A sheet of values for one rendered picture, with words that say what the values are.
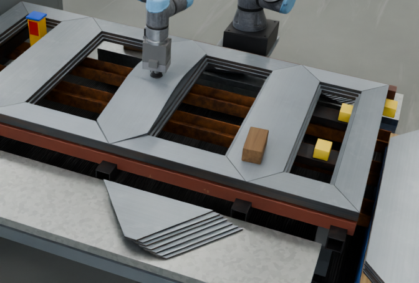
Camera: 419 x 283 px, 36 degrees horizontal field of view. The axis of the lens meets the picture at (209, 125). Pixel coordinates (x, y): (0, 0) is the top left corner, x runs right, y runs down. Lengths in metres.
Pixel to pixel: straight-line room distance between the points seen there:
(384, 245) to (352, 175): 0.29
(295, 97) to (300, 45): 2.16
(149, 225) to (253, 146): 0.40
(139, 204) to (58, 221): 0.23
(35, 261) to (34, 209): 0.90
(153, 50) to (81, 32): 0.52
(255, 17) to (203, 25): 1.74
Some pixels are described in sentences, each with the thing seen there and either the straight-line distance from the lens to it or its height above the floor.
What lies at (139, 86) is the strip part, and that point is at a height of 0.89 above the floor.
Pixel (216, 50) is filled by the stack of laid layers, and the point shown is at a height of 0.85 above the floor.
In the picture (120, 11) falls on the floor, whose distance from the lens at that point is 4.74.
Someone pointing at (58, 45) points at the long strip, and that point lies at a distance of 2.57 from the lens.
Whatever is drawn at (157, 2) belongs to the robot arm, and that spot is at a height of 1.19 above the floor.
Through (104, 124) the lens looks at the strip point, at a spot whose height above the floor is 0.86.
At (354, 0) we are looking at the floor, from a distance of 5.26.
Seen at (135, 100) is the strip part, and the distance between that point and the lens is 2.18.
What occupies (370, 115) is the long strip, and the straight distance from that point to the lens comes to 2.30.
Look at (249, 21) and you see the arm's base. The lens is 2.87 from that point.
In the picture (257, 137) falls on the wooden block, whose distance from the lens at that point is 2.01.
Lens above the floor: 2.09
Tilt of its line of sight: 36 degrees down
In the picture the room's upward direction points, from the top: 5 degrees clockwise
